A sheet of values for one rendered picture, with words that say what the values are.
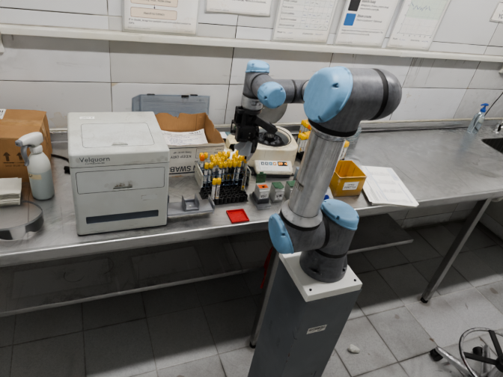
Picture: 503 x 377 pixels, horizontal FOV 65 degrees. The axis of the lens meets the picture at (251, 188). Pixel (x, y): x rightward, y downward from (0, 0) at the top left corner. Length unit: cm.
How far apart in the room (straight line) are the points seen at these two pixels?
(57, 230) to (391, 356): 177
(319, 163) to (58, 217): 89
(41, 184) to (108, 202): 29
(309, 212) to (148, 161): 50
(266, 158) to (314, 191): 74
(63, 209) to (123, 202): 26
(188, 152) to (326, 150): 77
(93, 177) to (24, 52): 68
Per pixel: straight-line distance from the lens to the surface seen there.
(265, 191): 149
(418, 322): 263
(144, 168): 123
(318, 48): 198
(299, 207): 103
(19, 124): 163
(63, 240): 135
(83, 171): 121
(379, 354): 236
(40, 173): 147
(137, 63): 177
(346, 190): 170
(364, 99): 88
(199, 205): 138
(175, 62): 179
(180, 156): 158
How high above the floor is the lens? 177
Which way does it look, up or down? 34 degrees down
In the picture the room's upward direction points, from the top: 11 degrees clockwise
